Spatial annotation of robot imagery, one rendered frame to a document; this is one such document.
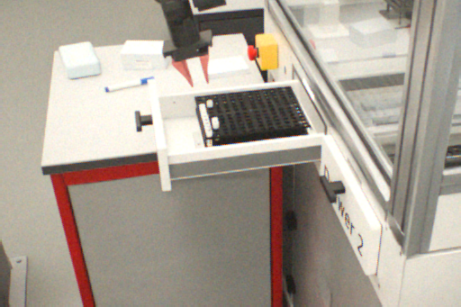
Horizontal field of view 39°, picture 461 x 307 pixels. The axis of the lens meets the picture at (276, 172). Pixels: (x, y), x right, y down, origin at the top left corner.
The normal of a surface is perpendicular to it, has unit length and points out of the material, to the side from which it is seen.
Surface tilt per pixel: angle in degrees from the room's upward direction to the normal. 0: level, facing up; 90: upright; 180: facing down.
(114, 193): 90
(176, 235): 90
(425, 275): 90
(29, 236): 0
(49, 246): 0
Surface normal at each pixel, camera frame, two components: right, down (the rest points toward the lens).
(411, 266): 0.22, 0.57
